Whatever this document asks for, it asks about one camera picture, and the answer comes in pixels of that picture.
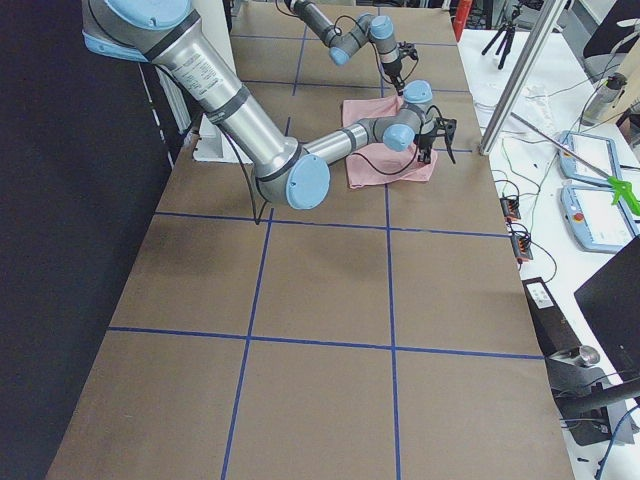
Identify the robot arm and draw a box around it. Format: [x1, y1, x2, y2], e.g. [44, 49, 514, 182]
[82, 1, 456, 210]
[284, 1, 419, 96]

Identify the black monitor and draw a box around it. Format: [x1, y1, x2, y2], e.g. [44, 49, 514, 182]
[574, 238, 639, 378]

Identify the aluminium frame post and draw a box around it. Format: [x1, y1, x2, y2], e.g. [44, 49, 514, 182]
[479, 0, 566, 155]

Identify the brown table cover mat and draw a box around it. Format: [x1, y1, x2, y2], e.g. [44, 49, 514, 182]
[48, 9, 573, 479]

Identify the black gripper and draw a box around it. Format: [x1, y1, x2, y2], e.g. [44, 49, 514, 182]
[380, 42, 419, 96]
[415, 116, 457, 164]

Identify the metal reacher grabber tool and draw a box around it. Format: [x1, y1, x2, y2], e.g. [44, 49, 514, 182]
[510, 112, 640, 216]

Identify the teach pendant near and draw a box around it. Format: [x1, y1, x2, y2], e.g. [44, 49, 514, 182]
[560, 186, 639, 254]

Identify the teach pendant far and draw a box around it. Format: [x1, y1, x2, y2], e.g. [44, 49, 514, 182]
[557, 130, 639, 188]

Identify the teach pendant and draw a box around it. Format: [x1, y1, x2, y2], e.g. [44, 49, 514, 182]
[557, 130, 639, 188]
[560, 186, 639, 254]

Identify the pink Snoopy t-shirt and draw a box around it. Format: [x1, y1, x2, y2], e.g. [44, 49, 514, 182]
[342, 95, 438, 189]

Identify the red cylinder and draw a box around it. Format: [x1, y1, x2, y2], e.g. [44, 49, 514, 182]
[453, 0, 473, 36]

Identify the black box device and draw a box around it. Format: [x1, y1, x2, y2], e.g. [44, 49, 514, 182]
[522, 277, 582, 357]

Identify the water bottle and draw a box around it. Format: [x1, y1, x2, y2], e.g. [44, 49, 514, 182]
[580, 72, 628, 126]

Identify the black tripod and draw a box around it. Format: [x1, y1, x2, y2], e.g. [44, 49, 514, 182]
[481, 4, 521, 70]

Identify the orange connector block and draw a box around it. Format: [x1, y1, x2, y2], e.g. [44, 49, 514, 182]
[499, 195, 533, 265]

